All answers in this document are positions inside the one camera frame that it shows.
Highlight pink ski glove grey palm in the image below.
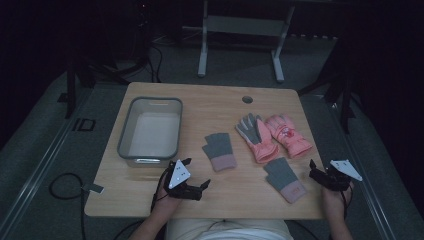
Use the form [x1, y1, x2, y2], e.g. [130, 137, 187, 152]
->
[234, 112, 280, 165]

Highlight grey plastic bin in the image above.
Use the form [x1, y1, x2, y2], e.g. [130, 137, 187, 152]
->
[116, 96, 184, 168]

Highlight black looped floor cable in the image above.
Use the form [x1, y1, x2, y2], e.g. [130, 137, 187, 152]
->
[48, 172, 88, 240]

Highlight person's light clothed torso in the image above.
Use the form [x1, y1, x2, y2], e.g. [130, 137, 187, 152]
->
[164, 218, 295, 240]

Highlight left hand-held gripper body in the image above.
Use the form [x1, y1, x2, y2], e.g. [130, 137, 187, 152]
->
[163, 159, 203, 202]

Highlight hand-held gripper cable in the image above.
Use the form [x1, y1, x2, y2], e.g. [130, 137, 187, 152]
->
[338, 188, 355, 221]
[112, 165, 175, 240]

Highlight right hand-held gripper cable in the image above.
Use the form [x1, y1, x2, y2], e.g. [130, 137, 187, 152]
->
[338, 188, 355, 221]

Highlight person's left hand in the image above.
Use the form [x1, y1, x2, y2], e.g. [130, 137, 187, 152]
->
[151, 181, 184, 218]

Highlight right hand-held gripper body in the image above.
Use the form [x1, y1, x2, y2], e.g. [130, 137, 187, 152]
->
[314, 159, 364, 192]

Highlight white metal stand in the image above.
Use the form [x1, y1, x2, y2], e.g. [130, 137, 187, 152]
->
[181, 0, 297, 84]

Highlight black cables behind table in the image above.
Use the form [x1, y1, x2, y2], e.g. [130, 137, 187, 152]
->
[145, 41, 165, 84]

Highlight grey and pink knit glove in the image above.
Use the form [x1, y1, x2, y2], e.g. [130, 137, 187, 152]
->
[262, 156, 308, 205]
[201, 132, 238, 173]

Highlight metal floor rail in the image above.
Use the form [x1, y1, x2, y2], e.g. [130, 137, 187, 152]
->
[0, 88, 96, 236]
[318, 94, 399, 240]

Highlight left hand-held gripper cable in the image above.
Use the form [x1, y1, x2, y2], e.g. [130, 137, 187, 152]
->
[112, 165, 175, 240]

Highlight pink ski glove with print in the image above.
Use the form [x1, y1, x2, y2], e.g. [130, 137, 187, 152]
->
[264, 114, 314, 159]

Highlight person's right hand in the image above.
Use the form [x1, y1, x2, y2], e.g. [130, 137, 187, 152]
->
[321, 181, 355, 222]

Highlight black tripod stand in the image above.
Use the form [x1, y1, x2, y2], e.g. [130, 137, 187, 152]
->
[297, 34, 366, 135]
[57, 0, 152, 120]

